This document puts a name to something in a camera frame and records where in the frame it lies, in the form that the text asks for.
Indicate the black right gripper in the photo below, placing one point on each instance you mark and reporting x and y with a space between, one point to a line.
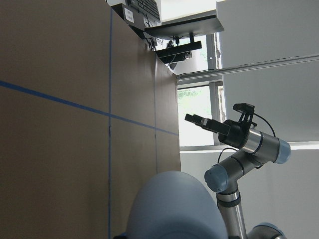
230 132

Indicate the light blue plastic cup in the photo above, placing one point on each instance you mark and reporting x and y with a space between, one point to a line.
174 205

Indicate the black keyboard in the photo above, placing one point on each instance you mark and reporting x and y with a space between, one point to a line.
148 8

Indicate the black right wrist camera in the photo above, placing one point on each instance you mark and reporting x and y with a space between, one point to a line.
247 112

